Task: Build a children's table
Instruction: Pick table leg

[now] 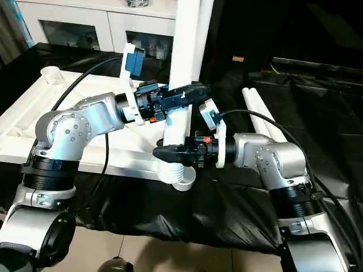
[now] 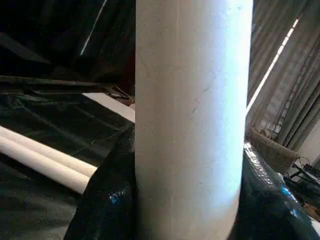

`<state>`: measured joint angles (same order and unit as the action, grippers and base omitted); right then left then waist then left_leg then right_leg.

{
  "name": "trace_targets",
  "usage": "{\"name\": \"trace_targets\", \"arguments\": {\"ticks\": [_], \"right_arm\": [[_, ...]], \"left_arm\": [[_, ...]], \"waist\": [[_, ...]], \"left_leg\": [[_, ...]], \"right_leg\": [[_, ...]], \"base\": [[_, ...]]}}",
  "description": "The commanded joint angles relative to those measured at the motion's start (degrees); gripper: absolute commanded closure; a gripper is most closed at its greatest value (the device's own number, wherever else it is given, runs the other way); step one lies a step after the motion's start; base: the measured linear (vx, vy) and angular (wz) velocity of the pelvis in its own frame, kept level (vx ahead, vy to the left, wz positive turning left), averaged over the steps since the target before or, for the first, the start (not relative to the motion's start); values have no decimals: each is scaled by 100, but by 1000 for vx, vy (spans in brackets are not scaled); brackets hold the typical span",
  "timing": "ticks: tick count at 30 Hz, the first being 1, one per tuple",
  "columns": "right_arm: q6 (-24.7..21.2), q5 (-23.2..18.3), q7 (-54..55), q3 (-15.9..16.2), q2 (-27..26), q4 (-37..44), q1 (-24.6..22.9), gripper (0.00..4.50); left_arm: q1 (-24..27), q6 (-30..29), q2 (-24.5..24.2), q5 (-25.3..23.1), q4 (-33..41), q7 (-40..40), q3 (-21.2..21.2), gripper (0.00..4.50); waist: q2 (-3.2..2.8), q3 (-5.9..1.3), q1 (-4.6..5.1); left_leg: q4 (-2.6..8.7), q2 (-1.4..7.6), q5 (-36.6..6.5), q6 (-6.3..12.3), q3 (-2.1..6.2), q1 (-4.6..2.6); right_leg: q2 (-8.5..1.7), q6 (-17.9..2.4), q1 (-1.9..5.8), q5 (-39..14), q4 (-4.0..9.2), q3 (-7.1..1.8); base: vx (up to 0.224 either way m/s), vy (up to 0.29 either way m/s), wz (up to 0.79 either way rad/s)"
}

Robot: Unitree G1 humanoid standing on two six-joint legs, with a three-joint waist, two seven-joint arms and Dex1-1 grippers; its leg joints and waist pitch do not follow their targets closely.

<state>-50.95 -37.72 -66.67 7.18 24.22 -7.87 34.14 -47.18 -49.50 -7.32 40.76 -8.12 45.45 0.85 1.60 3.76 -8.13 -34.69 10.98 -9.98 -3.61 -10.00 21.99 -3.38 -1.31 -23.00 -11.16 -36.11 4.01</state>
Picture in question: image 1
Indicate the tan label tag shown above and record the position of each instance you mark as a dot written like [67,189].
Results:
[237,58]

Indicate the grey crumpled bag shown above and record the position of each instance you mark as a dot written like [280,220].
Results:
[137,3]

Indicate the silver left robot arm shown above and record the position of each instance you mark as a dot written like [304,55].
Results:
[73,127]

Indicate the white cabinet with glass doors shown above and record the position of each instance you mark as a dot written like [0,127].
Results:
[85,17]

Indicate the black plastic mat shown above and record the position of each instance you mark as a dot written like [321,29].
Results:
[312,127]

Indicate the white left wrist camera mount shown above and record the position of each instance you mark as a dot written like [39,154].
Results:
[127,85]

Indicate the black metal frame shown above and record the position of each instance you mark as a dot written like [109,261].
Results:
[317,65]

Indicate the white plastic table top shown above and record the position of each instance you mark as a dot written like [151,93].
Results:
[28,113]

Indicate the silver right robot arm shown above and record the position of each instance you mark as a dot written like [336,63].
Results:
[269,158]

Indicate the grey curtain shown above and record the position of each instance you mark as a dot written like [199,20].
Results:
[11,34]

